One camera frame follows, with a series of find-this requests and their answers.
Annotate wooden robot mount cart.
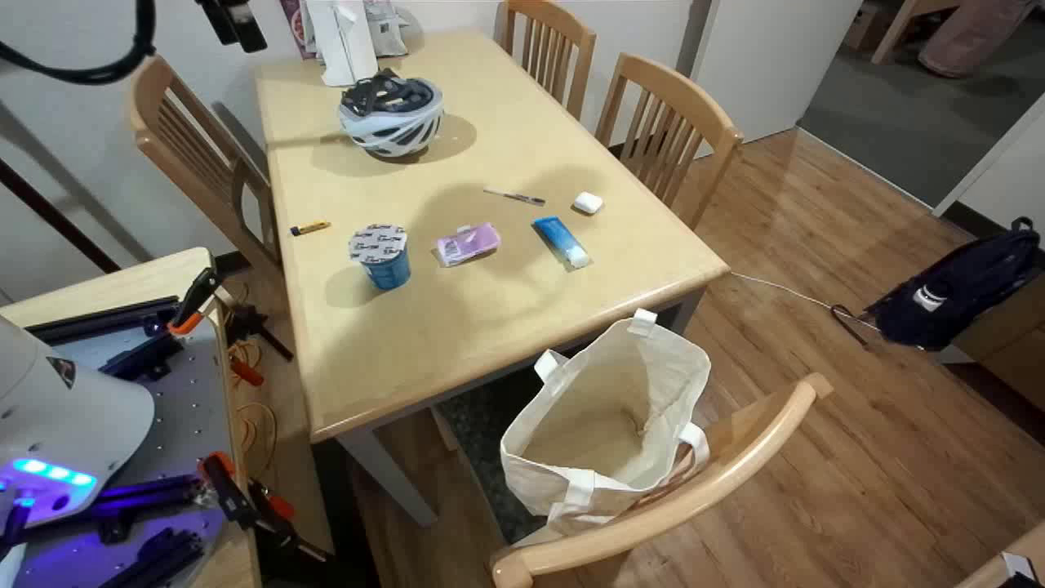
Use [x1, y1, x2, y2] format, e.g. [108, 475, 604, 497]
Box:
[0, 246, 266, 588]

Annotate black red clamp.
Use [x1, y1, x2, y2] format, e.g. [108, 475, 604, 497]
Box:
[249, 483, 336, 568]
[192, 450, 257, 526]
[223, 305, 297, 369]

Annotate curved back wooden chair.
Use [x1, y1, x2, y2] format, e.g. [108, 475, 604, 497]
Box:
[487, 369, 835, 588]

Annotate purple packet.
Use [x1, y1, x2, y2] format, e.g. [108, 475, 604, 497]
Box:
[433, 220, 506, 271]

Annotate light wooden furniture leg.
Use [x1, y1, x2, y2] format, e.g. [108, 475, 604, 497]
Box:
[870, 0, 929, 65]

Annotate thin pen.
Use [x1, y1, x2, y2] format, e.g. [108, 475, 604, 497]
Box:
[479, 185, 550, 208]

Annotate thin orange wires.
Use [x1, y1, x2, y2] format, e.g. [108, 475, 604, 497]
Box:
[224, 336, 274, 459]

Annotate white black bicycle helmet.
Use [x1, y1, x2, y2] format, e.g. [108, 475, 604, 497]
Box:
[336, 65, 449, 162]

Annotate orange handled bar clamp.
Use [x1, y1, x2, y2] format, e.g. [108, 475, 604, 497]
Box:
[100, 265, 224, 385]

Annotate grey perforated mount plate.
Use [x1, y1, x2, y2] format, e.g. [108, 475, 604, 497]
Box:
[31, 321, 237, 588]

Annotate white floor cord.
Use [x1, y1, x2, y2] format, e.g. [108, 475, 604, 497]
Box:
[725, 267, 846, 312]

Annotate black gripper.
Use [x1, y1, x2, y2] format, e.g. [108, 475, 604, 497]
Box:
[192, 0, 271, 57]

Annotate blue tube with white cap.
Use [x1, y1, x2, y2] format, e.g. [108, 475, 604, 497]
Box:
[528, 212, 594, 273]

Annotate white paper bag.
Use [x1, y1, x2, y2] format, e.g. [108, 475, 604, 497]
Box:
[302, 0, 383, 90]

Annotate black flat bar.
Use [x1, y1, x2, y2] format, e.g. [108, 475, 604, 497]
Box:
[27, 295, 183, 347]

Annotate navy backpack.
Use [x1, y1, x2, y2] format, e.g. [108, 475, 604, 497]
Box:
[870, 216, 1045, 352]

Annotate long clamp bar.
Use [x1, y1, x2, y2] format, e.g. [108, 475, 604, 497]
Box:
[0, 470, 209, 550]

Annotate dark grey floor mat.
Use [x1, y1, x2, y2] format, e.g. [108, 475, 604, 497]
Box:
[433, 369, 550, 550]

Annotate pink cloth cover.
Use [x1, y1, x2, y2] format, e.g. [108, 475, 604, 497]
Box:
[918, 0, 1038, 77]

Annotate beige canvas tote bag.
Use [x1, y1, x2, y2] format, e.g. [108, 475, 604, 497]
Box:
[498, 308, 715, 536]

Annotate light wooden slat chair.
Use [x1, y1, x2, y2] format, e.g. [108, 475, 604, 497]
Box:
[494, 0, 601, 122]
[590, 49, 748, 228]
[126, 57, 283, 271]

